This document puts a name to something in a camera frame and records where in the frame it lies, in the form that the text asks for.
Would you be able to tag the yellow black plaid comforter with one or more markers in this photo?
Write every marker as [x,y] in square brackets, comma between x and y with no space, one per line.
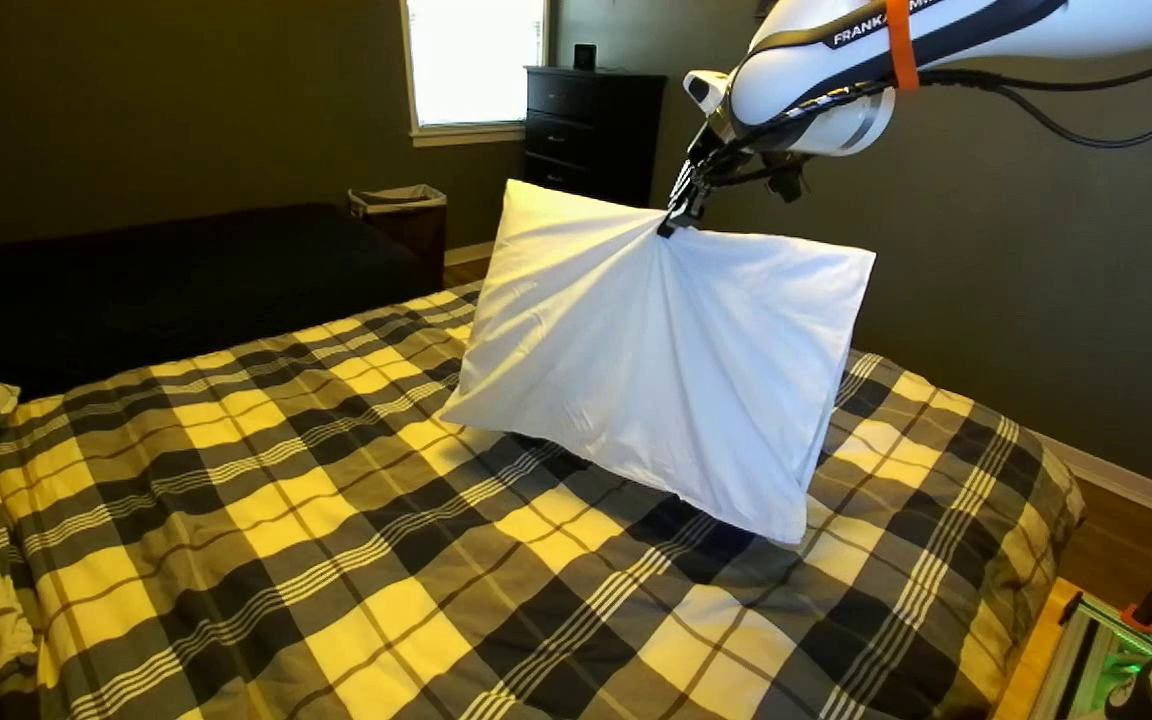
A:
[271,534]

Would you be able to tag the small dark object on dresser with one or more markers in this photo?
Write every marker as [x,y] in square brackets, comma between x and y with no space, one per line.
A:
[584,58]

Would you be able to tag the white baseboard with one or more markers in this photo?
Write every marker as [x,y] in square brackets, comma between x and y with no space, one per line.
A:
[1129,480]

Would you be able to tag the black tall dresser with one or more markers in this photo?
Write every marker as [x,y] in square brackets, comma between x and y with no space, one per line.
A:
[588,127]

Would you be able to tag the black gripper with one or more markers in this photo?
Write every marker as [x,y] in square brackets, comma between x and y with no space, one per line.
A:
[740,155]

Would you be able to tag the white pillow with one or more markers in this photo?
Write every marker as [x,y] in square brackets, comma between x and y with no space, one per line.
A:
[658,363]

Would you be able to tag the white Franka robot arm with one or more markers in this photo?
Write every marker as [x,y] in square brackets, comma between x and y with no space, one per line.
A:
[950,53]

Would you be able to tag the orange wooden board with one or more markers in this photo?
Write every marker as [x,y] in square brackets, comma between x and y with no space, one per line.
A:
[1028,655]

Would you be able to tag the black futon sofa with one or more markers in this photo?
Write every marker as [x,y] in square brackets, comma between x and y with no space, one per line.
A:
[160,295]

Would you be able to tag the green plastic frame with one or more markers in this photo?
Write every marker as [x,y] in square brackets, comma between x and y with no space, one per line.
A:
[1109,661]

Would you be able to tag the bright window with white frame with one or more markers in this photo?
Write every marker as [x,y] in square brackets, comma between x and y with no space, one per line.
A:
[479,61]

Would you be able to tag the grey tray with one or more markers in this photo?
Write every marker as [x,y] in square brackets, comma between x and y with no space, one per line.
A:
[397,197]

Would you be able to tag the dark wooden nightstand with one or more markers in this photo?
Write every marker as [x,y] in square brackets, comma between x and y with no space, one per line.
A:
[400,240]

